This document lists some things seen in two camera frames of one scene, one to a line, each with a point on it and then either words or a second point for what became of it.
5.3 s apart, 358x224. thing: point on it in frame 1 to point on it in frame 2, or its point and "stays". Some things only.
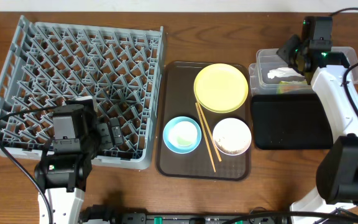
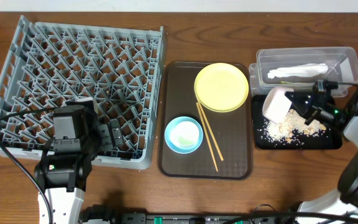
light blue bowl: x=182 y=135 stays
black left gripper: x=105 y=134 stays
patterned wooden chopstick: x=204 y=134 stays
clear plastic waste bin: x=271 y=75 stays
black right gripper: x=283 y=51 to x=307 y=99
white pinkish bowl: x=232 y=136 to x=276 y=104
